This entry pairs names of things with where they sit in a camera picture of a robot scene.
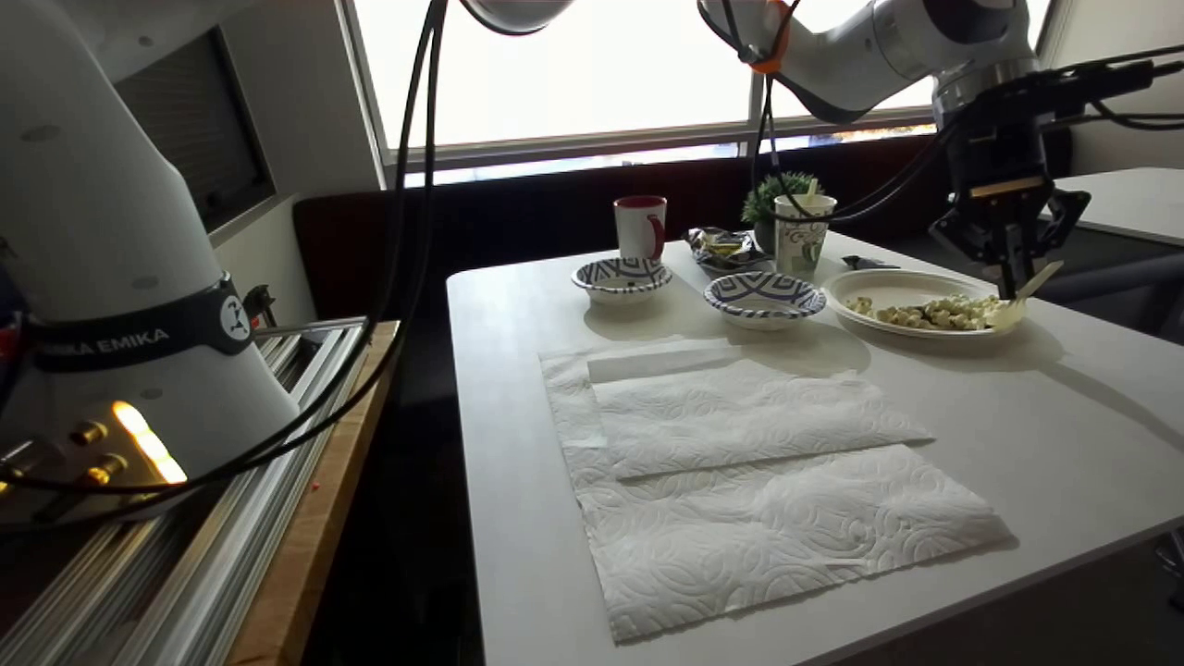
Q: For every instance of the white round plate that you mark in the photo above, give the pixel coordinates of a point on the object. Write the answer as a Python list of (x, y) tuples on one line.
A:
[(902, 284)]

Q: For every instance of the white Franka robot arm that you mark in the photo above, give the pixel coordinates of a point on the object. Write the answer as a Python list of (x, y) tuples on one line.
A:
[(99, 224)]

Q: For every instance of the red and white mug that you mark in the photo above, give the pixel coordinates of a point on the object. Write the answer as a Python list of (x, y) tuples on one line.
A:
[(638, 231)]

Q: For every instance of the dark wall screen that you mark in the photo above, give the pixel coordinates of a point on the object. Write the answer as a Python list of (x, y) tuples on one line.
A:
[(204, 135)]

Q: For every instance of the popcorn and coffee beans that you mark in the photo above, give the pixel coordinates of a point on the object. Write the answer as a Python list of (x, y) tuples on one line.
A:
[(939, 313)]

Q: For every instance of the large white paper towel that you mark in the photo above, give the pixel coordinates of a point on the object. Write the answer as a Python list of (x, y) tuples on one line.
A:
[(762, 529)]

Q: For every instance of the small bar clamp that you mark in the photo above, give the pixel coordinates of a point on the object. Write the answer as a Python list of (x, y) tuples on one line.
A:
[(259, 309)]

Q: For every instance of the small dark bowl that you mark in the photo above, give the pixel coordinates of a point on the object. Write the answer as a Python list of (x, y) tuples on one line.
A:
[(722, 245)]

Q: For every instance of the wooden base board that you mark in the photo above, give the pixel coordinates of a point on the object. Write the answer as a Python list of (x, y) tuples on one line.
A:
[(321, 520)]

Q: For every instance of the white patterned cup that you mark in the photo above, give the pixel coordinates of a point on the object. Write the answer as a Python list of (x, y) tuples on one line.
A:
[(799, 242)]

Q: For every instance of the window with white frame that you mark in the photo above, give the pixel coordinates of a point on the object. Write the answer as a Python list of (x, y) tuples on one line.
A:
[(617, 60)]

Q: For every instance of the small green potted plant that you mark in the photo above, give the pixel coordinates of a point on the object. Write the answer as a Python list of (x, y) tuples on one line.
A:
[(771, 198)]

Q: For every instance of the folded white paper towel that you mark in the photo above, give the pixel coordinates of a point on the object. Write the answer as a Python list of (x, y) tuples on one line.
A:
[(704, 430)]

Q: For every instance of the blue patterned bowl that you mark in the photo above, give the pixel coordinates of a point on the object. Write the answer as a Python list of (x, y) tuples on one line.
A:
[(762, 298), (618, 278)]

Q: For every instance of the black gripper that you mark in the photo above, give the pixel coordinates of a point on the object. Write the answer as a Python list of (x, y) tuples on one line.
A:
[(1005, 187)]

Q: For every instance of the white side table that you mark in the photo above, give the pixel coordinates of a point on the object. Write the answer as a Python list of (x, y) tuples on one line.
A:
[(1122, 205)]

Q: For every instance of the aluminium rail frame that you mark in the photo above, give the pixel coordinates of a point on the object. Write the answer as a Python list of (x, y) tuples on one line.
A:
[(185, 567)]

